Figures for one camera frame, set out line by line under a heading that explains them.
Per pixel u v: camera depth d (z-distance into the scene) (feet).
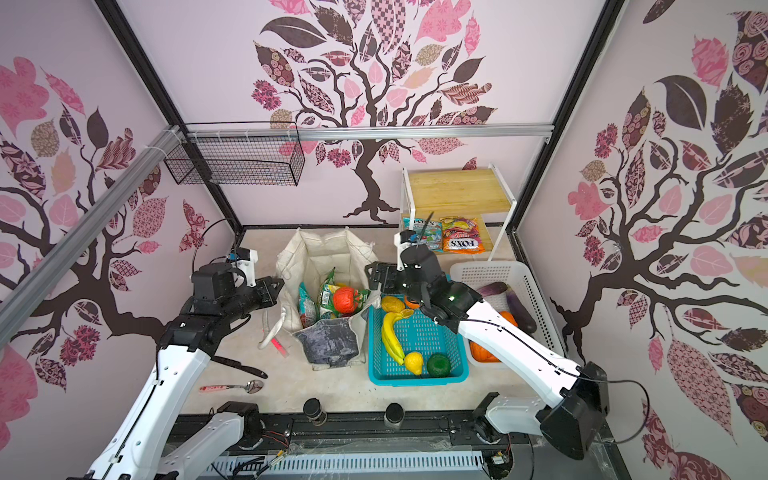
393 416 2.21
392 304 3.02
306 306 2.65
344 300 2.50
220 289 1.79
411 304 3.03
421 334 2.96
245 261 2.11
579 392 1.31
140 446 1.27
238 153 3.11
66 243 1.90
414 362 2.66
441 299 1.73
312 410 2.25
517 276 3.20
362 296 2.75
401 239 2.14
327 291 2.72
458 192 2.81
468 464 2.29
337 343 2.44
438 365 2.61
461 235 3.03
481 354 2.66
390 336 2.77
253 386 2.59
